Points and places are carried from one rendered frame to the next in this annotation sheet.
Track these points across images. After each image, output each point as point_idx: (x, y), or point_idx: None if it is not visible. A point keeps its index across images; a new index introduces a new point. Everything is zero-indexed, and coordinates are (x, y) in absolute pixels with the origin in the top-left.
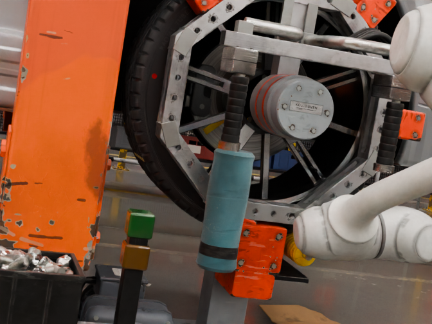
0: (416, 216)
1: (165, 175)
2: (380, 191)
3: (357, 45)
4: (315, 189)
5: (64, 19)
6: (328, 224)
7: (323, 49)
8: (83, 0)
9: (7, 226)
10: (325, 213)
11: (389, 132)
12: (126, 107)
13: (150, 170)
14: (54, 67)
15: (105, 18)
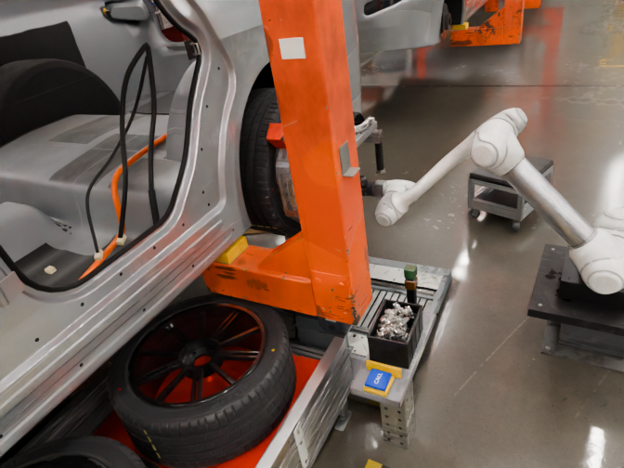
0: (409, 185)
1: (289, 227)
2: (421, 190)
3: (363, 127)
4: None
5: (351, 217)
6: (396, 211)
7: (358, 139)
8: (353, 203)
9: (357, 310)
10: (393, 207)
11: (382, 156)
12: (249, 209)
13: (282, 230)
14: (353, 239)
15: (358, 203)
